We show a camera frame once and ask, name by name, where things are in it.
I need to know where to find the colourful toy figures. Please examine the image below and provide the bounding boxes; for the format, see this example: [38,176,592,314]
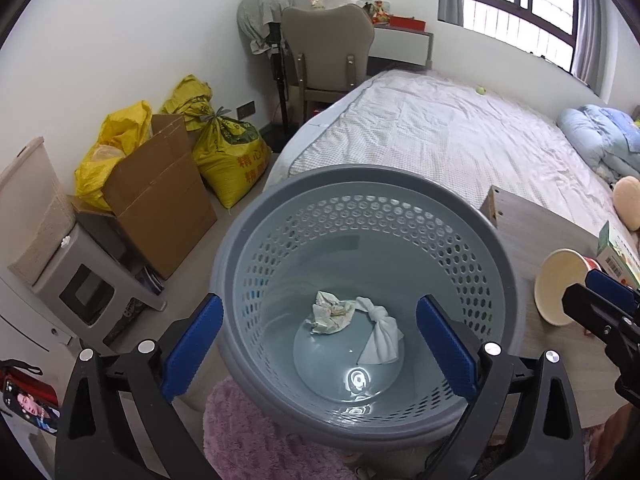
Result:
[367,0,396,25]

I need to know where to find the brown cardboard box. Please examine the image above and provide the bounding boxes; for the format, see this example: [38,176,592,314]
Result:
[70,114,218,281]

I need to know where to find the large brown teddy bear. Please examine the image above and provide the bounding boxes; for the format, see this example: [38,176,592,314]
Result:
[612,175,640,233]

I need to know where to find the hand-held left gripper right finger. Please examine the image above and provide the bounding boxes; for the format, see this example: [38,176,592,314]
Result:
[416,294,586,480]

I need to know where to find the red box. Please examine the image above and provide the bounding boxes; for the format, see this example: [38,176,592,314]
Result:
[387,15,429,32]

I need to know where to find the knotted white tissue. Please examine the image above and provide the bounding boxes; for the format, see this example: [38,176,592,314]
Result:
[355,296,405,365]

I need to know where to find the crumpled yellow sack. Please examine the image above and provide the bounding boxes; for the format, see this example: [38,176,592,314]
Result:
[159,74,215,133]

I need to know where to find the grey cloth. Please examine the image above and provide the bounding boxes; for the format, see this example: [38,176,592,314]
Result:
[236,0,313,56]

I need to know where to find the green cardboard box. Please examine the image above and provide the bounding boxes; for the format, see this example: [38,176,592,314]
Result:
[596,220,640,289]

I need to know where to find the yellow plastic bag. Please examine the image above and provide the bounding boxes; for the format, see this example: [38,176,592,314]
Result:
[74,100,153,212]

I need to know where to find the grey perforated plastic basket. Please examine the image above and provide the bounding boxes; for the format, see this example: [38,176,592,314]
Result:
[209,164,525,445]

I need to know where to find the crumpled paper ball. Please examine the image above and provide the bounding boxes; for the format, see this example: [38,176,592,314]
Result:
[302,290,357,335]

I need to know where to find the pink fluffy rug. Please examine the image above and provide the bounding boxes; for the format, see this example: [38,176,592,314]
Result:
[202,376,361,480]

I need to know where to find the light blue duvet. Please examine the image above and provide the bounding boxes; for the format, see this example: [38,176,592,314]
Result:
[556,104,640,188]

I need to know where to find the beige padded chair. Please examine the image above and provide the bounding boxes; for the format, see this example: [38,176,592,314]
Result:
[281,3,376,106]

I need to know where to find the paper noodle cup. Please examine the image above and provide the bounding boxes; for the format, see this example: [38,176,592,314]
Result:
[534,248,603,327]

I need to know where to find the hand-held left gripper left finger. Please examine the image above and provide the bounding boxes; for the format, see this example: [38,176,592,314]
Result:
[55,294,224,480]

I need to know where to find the person's right forearm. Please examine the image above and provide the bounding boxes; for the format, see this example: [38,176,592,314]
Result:
[602,402,640,480]

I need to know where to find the grey white desk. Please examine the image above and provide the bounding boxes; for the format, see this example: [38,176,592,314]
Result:
[325,0,435,76]

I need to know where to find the black stand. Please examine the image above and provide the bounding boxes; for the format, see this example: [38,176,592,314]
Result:
[269,20,292,128]

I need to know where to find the smartphone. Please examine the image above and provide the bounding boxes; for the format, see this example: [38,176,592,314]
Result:
[1,376,61,435]

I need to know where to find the beige plastic bin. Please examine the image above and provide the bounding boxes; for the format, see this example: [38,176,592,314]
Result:
[0,136,77,286]

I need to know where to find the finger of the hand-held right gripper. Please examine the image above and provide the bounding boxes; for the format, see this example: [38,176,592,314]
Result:
[561,283,640,346]
[584,269,640,307]

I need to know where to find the grey plastic stool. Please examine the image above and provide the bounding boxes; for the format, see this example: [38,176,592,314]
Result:
[31,221,168,343]

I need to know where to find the tied yellow printed sack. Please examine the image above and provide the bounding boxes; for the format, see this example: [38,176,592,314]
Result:
[192,106,273,210]

